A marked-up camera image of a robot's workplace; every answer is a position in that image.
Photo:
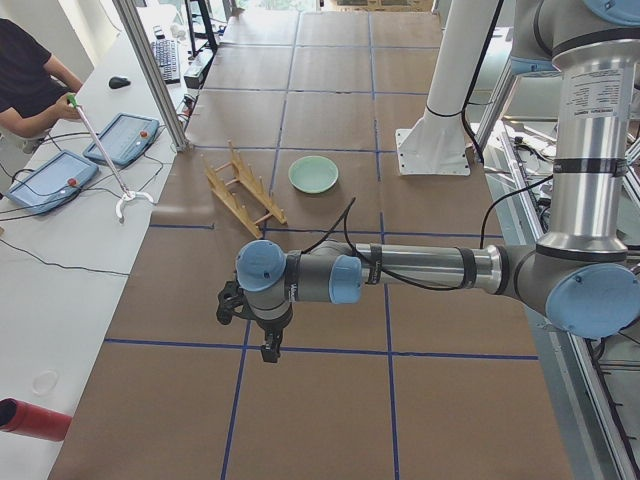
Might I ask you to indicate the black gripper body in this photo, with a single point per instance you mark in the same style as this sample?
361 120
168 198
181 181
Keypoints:
273 330

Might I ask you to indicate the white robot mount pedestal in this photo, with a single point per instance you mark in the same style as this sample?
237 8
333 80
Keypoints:
435 145

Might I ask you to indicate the mint green plate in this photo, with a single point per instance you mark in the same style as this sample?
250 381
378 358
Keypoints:
313 174

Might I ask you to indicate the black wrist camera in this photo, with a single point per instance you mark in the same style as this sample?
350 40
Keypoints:
230 302

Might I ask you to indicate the white reacher grabber stick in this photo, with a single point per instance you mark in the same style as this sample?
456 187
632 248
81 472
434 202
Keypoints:
127 194

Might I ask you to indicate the blue teach pendant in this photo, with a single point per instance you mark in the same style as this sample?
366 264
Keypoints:
127 136
53 183

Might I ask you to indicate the aluminium frame post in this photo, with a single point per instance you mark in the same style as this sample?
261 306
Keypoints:
136 33

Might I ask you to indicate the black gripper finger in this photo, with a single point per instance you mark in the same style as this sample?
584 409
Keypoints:
270 352

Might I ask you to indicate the far blue teach pendant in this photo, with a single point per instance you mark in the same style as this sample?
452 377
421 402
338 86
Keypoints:
127 136

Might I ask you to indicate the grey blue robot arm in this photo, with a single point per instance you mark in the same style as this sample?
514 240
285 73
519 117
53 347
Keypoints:
575 274

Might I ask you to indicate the clear round lid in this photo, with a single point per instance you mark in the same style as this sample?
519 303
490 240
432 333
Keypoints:
45 382

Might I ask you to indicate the black keyboard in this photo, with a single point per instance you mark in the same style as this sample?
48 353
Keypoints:
166 54

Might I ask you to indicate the white side table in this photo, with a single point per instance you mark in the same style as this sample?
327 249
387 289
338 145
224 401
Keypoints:
62 273

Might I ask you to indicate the person in black shirt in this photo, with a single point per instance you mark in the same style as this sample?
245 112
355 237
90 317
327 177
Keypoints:
34 84

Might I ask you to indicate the red cylinder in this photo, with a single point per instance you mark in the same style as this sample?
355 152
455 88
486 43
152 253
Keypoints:
26 419

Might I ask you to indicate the near blue teach pendant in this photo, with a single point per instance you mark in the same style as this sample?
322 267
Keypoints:
53 183

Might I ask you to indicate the black computer mouse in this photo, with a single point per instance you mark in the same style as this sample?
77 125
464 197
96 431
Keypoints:
118 82

